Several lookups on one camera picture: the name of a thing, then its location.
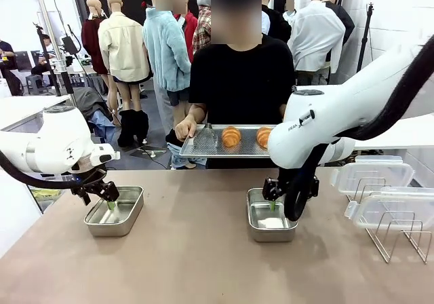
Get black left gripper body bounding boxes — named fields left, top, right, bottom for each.
left=70, top=163, right=109, bottom=197

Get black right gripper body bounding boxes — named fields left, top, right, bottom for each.
left=262, top=176, right=285, bottom=203

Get rectangular steel container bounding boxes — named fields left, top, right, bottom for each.
left=83, top=185, right=144, bottom=238
left=246, top=187, right=298, bottom=243

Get golden croissant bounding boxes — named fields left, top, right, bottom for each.
left=256, top=126, right=273, bottom=149
left=221, top=126, right=242, bottom=148

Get perforated metal baking tray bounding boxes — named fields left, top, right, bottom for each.
left=178, top=123, right=277, bottom=159

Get metal bread tongs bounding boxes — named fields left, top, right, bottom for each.
left=193, top=123, right=219, bottom=147

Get clear plastic clip lid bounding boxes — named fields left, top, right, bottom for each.
left=330, top=155, right=416, bottom=196
left=344, top=186, right=434, bottom=230

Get person's right forearm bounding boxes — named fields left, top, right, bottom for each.
left=185, top=102, right=208, bottom=124

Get person's right hand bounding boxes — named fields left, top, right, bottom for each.
left=174, top=115, right=199, bottom=143

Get clear crate with yellow bag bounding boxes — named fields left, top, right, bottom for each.
left=28, top=185, right=74, bottom=213

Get blue cloth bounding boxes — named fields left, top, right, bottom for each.
left=88, top=110, right=115, bottom=149

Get black boots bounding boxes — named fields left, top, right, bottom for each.
left=117, top=109, right=150, bottom=148

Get black and denim trousers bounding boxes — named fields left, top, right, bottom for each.
left=165, top=129, right=207, bottom=170

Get grey cloth pile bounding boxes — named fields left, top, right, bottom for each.
left=73, top=86, right=113, bottom=121

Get white work table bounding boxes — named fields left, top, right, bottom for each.
left=0, top=95, right=71, bottom=131

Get grey plastic stool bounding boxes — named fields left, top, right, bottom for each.
left=25, top=75, right=44, bottom=95

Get person in black t-shirt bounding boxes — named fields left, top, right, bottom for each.
left=174, top=0, right=296, bottom=170

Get seated person in background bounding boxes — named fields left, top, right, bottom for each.
left=31, top=34, right=57, bottom=77

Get mannequin in cream jacket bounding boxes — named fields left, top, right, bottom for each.
left=97, top=0, right=153, bottom=112

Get mannequin in dark red coat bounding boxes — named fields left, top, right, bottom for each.
left=81, top=0, right=110, bottom=111

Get white side table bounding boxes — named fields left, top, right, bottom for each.
left=352, top=112, right=434, bottom=151

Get mannequin in light blue fleece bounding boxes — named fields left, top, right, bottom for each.
left=142, top=0, right=193, bottom=138

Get mannequin in white shirt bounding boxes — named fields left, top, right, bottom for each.
left=288, top=0, right=347, bottom=77

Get mannequin in black top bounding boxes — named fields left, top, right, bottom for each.
left=260, top=0, right=292, bottom=43

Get mannequin in plaid hooded shirt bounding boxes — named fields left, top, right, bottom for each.
left=192, top=0, right=213, bottom=56

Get black tripod stand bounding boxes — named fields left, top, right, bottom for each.
left=355, top=2, right=376, bottom=73

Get mannequin in red jacket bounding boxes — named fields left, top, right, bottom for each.
left=173, top=0, right=199, bottom=64

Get mannequin in black white jacket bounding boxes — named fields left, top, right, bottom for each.
left=321, top=0, right=355, bottom=64

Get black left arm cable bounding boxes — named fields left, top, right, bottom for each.
left=0, top=150, right=84, bottom=190

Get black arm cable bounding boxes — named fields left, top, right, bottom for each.
left=283, top=35, right=434, bottom=222
left=0, top=150, right=84, bottom=190

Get metal wire lid rack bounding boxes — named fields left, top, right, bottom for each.
left=345, top=177, right=433, bottom=264

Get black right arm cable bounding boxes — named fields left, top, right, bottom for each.
left=283, top=35, right=434, bottom=222

